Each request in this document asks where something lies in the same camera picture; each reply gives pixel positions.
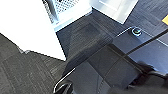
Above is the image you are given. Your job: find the white inner shelf box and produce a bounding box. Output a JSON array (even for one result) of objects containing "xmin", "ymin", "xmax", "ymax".
[{"xmin": 89, "ymin": 0, "xmax": 140, "ymax": 25}]

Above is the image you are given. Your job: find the white wardrobe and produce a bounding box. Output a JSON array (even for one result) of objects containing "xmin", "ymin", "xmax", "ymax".
[{"xmin": 52, "ymin": 5, "xmax": 93, "ymax": 33}]

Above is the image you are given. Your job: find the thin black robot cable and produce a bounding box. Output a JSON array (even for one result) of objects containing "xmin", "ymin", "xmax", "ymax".
[{"xmin": 124, "ymin": 27, "xmax": 168, "ymax": 58}]

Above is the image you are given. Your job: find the mesh storage basket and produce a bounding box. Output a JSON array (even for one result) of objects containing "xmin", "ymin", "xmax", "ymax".
[{"xmin": 42, "ymin": 0, "xmax": 82, "ymax": 22}]

